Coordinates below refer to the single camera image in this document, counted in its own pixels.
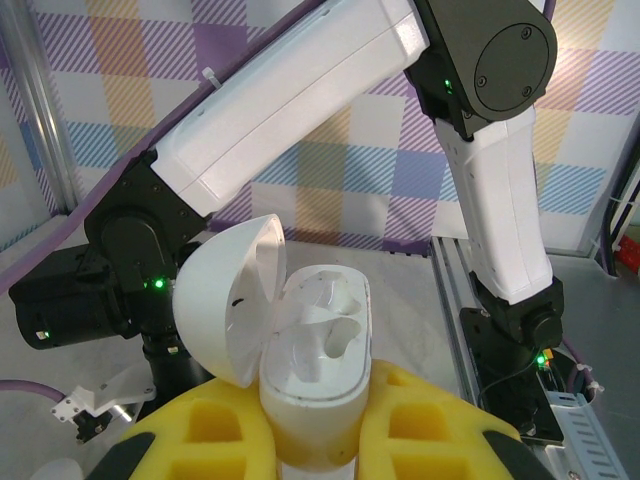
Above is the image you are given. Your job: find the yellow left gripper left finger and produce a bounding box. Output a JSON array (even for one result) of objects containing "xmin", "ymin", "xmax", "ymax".
[{"xmin": 79, "ymin": 377, "xmax": 277, "ymax": 480}]

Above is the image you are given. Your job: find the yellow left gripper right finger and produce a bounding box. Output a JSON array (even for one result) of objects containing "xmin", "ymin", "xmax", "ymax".
[{"xmin": 357, "ymin": 357, "xmax": 554, "ymax": 480}]

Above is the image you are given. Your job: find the white oval earbuds case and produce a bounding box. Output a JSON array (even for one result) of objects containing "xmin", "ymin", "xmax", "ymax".
[{"xmin": 171, "ymin": 213, "xmax": 375, "ymax": 474}]

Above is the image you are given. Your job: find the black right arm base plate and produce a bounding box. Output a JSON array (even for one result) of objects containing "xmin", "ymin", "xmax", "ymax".
[{"xmin": 458, "ymin": 305, "xmax": 569, "ymax": 445}]

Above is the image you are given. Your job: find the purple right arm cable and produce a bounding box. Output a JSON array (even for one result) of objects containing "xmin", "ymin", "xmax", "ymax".
[{"xmin": 0, "ymin": 0, "xmax": 604, "ymax": 404}]

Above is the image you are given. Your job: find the white slotted cable duct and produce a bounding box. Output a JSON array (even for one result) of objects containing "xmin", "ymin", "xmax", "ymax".
[{"xmin": 542, "ymin": 389, "xmax": 640, "ymax": 480}]

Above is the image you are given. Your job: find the aluminium right frame post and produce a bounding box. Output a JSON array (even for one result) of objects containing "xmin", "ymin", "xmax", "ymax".
[{"xmin": 0, "ymin": 0, "xmax": 84, "ymax": 224}]

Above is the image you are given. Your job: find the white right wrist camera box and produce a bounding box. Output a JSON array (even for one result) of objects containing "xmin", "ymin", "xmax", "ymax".
[{"xmin": 48, "ymin": 372, "xmax": 157, "ymax": 446}]

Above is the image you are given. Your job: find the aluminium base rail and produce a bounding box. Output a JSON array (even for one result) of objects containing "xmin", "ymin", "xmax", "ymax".
[{"xmin": 428, "ymin": 234, "xmax": 551, "ymax": 451}]

